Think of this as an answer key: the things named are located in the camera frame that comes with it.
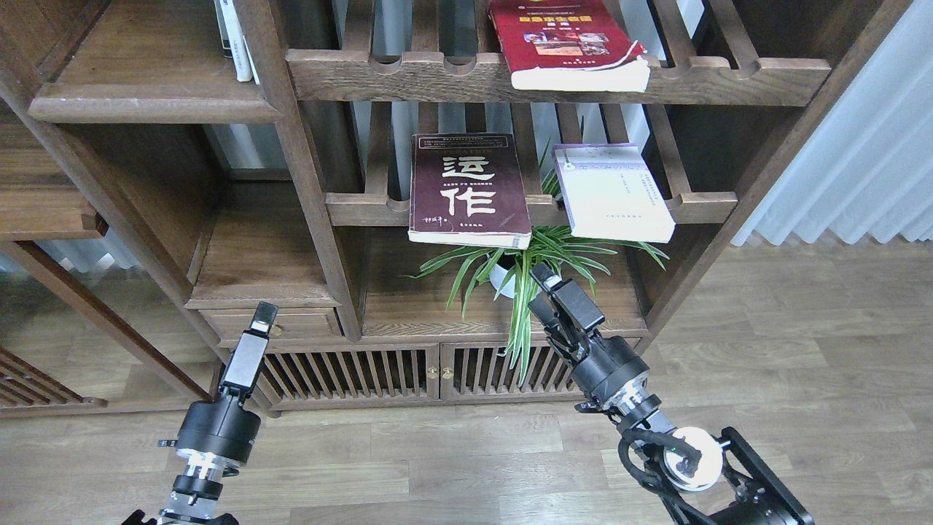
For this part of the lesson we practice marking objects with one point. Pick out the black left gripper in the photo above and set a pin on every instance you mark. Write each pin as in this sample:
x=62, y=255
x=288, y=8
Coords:
x=221, y=433

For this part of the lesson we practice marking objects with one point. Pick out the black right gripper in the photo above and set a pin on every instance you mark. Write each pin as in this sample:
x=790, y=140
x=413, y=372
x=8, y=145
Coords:
x=607, y=370

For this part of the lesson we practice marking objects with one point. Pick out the white lilac book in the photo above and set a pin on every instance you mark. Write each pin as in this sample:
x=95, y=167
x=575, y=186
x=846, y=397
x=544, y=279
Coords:
x=609, y=193

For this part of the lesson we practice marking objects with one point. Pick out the red book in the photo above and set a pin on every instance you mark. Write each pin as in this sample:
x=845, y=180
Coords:
x=567, y=46

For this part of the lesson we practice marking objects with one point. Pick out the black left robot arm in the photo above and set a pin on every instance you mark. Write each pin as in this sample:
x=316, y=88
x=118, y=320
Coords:
x=193, y=498

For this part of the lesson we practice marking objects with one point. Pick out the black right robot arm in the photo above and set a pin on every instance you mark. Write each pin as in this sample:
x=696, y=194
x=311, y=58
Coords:
x=701, y=479

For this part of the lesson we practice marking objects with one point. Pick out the green spider plant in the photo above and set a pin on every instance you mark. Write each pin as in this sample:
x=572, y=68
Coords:
x=554, y=245

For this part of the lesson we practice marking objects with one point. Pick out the white plant pot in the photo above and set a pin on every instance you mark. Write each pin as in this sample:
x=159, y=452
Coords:
x=508, y=272

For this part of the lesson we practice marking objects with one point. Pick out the dark wooden bookshelf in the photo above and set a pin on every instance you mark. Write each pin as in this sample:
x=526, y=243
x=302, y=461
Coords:
x=232, y=193

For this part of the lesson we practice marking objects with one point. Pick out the dark maroon book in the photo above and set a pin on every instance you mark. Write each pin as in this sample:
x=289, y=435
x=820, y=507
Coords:
x=466, y=189

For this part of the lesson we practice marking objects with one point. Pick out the wooden side rack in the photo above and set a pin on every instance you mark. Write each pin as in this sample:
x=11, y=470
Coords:
x=25, y=390

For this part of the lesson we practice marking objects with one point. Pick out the white upright book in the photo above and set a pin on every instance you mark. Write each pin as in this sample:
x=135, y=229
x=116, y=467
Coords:
x=233, y=42

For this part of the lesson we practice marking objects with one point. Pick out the white curtain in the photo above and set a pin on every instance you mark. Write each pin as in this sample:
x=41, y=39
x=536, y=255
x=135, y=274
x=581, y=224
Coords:
x=867, y=170

